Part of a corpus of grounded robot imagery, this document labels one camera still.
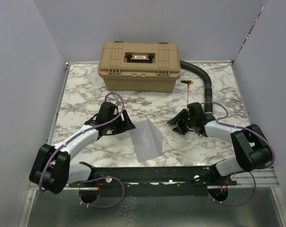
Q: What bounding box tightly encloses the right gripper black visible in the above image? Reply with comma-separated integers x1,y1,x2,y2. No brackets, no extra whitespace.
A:
168,108,197,135

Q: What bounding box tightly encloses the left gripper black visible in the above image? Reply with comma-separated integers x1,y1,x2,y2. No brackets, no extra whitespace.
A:
107,110,135,135

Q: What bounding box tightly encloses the grey envelope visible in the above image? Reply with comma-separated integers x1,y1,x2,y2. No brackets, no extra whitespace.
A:
129,119,162,162

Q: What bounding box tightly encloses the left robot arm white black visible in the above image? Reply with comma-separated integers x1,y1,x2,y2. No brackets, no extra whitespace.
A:
29,102,135,194

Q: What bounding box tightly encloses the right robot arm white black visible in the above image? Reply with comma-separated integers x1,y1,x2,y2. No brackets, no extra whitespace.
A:
167,102,275,185

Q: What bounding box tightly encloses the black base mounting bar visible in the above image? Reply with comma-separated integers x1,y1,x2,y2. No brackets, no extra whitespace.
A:
68,166,237,197

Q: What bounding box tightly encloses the tan plastic tool case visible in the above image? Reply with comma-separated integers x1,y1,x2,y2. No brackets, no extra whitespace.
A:
98,41,181,93

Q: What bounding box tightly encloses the black corrugated hose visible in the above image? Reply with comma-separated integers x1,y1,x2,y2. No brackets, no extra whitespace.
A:
179,60,216,121

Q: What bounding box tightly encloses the yellow black T-handle hex key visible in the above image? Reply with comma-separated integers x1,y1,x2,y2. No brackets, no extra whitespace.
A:
181,79,194,110

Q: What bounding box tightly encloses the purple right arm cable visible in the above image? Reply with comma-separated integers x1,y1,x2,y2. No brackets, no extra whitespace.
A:
201,101,276,206

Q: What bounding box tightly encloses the aluminium frame rail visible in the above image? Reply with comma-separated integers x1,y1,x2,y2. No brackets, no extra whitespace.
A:
28,61,280,190

